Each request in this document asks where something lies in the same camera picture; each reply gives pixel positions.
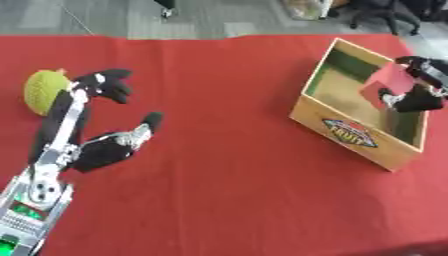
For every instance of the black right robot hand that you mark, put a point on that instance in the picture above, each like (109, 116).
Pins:
(419, 100)

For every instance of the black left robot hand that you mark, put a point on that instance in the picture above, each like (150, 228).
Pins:
(99, 154)

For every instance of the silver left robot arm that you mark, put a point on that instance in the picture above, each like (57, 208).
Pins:
(35, 206)

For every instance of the tan cardboard box green inside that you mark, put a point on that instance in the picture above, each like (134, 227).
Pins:
(350, 110)

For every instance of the yellow-green round toy fruit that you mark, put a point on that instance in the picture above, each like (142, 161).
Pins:
(44, 90)

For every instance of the black office chair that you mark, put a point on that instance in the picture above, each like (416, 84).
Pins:
(382, 13)

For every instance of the pale bag on floor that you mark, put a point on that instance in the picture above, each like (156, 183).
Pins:
(305, 8)

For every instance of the black chair leg with caster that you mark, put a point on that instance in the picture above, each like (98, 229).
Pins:
(167, 8)

